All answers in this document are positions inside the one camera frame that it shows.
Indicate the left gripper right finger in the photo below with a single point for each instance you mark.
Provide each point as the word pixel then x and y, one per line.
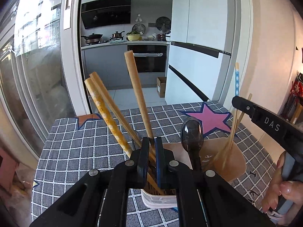
pixel 204 198

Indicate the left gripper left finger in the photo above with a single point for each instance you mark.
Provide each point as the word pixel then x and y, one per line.
pixel 99 198

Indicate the plain wooden chopstick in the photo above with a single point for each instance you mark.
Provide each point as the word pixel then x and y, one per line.
pixel 228 153

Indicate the black spoon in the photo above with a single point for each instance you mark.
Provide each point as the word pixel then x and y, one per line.
pixel 192 140

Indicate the patterned yellow chopstick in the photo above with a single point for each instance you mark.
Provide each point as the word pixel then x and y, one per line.
pixel 106 118

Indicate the person's right hand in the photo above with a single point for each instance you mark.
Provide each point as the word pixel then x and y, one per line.
pixel 290 190

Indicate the checkered star tablecloth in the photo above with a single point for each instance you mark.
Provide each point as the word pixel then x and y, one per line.
pixel 71 150

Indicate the pink plastic stool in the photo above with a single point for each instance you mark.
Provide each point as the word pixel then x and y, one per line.
pixel 7 172

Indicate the cardboard box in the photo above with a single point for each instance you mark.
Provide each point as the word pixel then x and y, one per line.
pixel 161 86

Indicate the sliding glass door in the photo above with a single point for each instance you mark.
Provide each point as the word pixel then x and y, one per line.
pixel 41 75

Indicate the white refrigerator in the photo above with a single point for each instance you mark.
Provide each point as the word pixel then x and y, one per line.
pixel 200 49

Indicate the black built-in oven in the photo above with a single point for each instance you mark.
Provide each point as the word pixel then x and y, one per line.
pixel 149 58

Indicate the black wok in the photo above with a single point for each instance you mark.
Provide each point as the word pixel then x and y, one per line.
pixel 92 39

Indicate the steel cooking pot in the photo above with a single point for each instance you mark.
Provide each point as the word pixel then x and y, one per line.
pixel 118 35

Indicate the yellow green bowl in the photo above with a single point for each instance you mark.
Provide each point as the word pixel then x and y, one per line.
pixel 133 37

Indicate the black range hood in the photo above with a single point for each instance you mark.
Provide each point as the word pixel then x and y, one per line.
pixel 100 13

